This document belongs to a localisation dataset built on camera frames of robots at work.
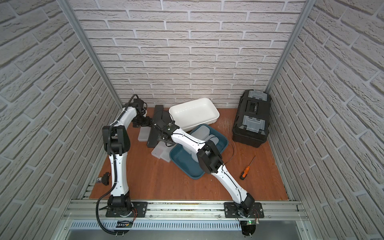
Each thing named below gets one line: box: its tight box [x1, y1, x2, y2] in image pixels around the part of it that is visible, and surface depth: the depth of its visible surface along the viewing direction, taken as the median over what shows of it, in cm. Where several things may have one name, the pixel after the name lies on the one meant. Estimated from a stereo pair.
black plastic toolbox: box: [232, 89, 271, 148], surface depth 93 cm
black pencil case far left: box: [153, 104, 164, 121], surface depth 117 cm
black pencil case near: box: [147, 125, 159, 148], surface depth 100 cm
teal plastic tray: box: [169, 143, 204, 180], surface depth 93 cm
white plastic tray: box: [169, 98, 220, 131], surface depth 119 cm
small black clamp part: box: [97, 172, 111, 186], surface depth 84 cm
